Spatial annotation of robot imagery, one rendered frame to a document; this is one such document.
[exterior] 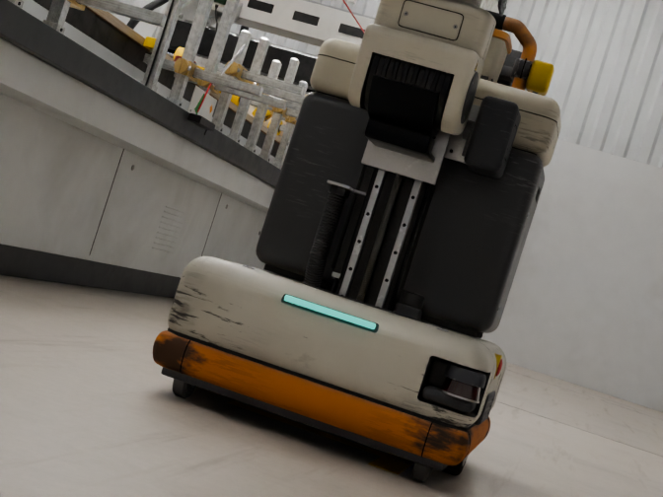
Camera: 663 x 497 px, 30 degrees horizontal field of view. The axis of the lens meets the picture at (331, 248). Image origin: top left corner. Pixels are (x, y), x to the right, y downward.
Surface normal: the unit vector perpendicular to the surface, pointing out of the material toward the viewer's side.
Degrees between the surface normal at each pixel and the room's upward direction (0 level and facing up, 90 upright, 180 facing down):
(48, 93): 90
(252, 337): 90
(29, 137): 90
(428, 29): 98
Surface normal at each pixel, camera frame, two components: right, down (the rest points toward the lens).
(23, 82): 0.93, 0.29
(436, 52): -0.23, 0.05
